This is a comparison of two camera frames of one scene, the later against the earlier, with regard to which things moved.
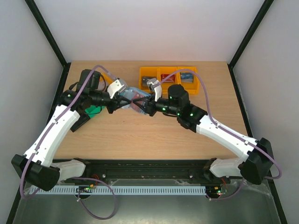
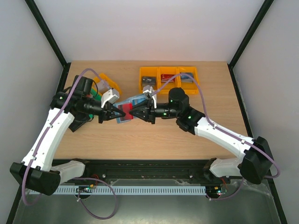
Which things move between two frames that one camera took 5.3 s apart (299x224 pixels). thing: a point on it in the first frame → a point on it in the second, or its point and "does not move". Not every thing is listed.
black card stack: x=144 y=80 does not move
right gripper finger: x=143 y=103 → x=141 y=112
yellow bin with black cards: x=146 y=73 does not move
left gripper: x=117 y=104 → x=108 y=113
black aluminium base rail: x=146 y=171 does not move
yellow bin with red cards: x=163 y=72 does not move
